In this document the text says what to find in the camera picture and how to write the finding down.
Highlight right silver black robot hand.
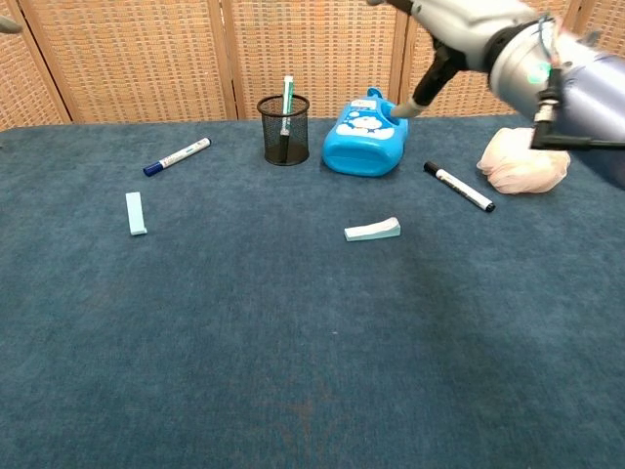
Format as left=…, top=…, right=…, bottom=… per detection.
left=366, top=0, right=537, bottom=119

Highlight light blue piece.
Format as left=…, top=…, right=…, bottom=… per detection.
left=124, top=191, right=148, bottom=237

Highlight white crumpled plastic bag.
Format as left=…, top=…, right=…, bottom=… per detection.
left=476, top=125, right=572, bottom=195

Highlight blue cartoon detergent bottle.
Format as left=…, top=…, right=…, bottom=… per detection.
left=321, top=87, right=410, bottom=176

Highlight black cap whiteboard marker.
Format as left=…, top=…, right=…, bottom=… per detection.
left=423, top=160, right=497, bottom=214

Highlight green white marker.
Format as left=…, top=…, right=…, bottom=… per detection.
left=278, top=74, right=295, bottom=158

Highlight blue cap whiteboard marker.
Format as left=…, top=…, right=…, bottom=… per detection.
left=143, top=137, right=213, bottom=178

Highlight black mesh pen holder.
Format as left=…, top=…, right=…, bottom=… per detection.
left=257, top=94, right=312, bottom=166

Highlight blue table cloth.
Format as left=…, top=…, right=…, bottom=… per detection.
left=0, top=111, right=625, bottom=469

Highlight coloured wrist wires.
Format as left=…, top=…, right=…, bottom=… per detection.
left=535, top=13, right=561, bottom=65

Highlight black arm cable with connector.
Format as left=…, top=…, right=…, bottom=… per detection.
left=529, top=66, right=625, bottom=153

